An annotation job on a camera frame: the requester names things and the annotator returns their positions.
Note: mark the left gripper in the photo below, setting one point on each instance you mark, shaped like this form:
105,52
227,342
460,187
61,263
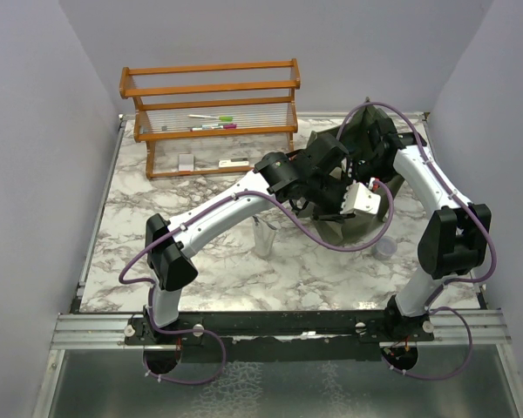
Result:
334,214

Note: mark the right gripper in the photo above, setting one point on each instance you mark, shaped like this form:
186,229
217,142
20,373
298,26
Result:
355,165

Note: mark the silver foil pouch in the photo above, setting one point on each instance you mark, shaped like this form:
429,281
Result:
264,236

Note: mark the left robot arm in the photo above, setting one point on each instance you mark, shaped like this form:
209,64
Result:
277,178

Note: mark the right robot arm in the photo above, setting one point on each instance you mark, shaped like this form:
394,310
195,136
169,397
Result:
456,238

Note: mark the small purple jar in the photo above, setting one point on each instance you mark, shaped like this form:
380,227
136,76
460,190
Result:
385,248

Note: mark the long white box black stripe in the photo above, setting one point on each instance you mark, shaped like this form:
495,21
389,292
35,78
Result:
233,163

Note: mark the green white marker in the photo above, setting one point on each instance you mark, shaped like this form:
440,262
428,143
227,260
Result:
222,118

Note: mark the orange wooden shelf rack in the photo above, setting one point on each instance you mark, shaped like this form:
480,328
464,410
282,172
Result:
260,96

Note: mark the pink green marker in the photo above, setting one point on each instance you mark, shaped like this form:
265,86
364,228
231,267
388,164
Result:
212,127

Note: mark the small white box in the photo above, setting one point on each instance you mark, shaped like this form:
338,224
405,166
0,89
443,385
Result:
186,162

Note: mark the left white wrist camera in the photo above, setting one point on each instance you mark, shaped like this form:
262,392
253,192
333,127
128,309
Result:
360,200

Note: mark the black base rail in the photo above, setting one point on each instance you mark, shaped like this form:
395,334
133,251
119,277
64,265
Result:
274,336

